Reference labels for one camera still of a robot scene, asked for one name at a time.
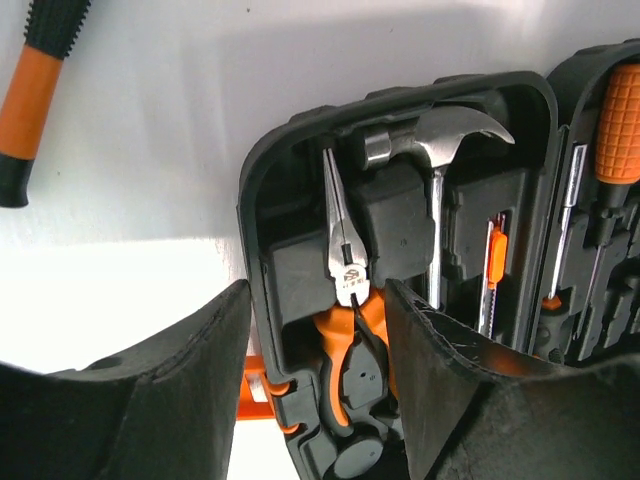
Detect black handle claw hammer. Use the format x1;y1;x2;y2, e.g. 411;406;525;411
360;105;515;309

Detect black plastic tool case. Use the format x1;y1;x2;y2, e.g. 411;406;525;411
238;39;639;479

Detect black handle nut driver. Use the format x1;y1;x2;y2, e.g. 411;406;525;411
539;144;589;361

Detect small precision screwdriver lower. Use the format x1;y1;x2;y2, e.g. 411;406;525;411
1;0;91;208

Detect orange handle screwdriver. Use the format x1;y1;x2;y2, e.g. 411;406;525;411
584;60;639;305

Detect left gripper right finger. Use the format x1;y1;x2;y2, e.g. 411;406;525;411
385;280;639;479

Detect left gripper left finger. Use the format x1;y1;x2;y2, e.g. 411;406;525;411
1;280;251;479

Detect orange handle needle-nose pliers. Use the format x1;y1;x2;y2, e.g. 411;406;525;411
313;146;390;437

